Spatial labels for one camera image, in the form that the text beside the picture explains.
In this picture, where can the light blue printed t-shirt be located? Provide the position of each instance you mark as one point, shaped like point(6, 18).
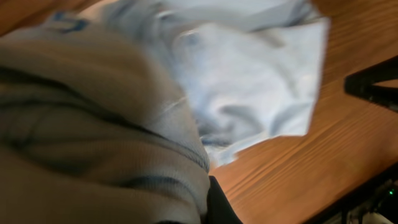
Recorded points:
point(116, 114)

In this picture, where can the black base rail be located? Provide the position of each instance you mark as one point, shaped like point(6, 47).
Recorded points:
point(373, 202)

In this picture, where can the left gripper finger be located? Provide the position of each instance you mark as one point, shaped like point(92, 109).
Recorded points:
point(219, 209)

